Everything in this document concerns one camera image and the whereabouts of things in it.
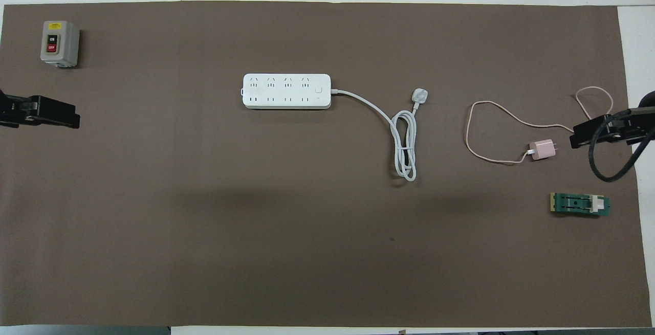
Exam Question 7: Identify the pink usb charger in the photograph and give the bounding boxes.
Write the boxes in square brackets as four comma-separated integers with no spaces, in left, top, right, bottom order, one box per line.
[529,139,558,161]

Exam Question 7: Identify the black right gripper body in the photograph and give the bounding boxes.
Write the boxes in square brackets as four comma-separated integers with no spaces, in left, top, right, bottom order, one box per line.
[608,90,655,146]

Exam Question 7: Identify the grey on off switch box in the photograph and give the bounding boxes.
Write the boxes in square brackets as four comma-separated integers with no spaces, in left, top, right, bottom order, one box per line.
[40,20,80,68]

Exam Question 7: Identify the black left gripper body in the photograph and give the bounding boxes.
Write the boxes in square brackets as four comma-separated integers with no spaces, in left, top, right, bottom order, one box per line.
[0,90,39,129]

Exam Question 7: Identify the white power cord with plug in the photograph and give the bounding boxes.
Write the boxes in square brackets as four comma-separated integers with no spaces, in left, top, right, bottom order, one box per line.
[330,87,428,182]

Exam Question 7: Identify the pink usb cable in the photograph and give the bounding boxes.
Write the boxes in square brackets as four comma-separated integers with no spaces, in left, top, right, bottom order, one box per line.
[465,86,614,165]

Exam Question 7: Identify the green rectangular block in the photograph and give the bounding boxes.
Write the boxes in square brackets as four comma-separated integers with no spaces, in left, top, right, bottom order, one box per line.
[550,192,611,218]

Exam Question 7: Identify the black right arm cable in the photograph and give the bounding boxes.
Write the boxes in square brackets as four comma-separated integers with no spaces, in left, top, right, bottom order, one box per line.
[588,109,655,183]

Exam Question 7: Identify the brown paper table mat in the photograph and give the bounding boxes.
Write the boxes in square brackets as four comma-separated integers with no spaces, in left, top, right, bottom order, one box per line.
[0,1,646,328]

